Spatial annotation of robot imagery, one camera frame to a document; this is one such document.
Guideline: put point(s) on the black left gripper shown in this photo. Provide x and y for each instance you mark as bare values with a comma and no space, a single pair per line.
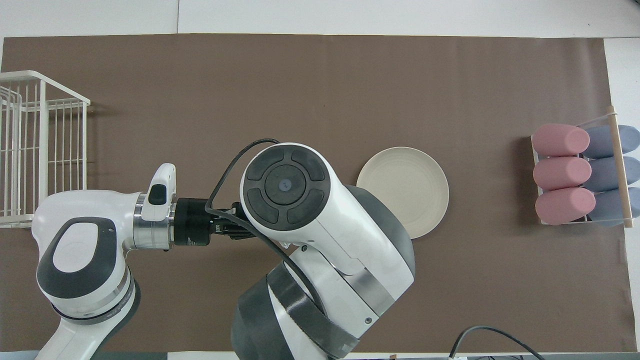
192,225

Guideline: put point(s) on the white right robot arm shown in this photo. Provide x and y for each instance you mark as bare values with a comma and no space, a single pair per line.
325,240

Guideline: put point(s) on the cream round plate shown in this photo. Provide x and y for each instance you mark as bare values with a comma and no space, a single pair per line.
410,185

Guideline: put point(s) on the brown paper table mat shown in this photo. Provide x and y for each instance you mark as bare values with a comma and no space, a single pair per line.
450,300

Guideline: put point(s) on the pink plastic cup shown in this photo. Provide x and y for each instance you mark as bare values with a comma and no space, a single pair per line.
560,173
560,140
562,206

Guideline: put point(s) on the blue plastic cup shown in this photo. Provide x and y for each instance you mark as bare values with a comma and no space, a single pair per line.
605,174
602,141
607,206

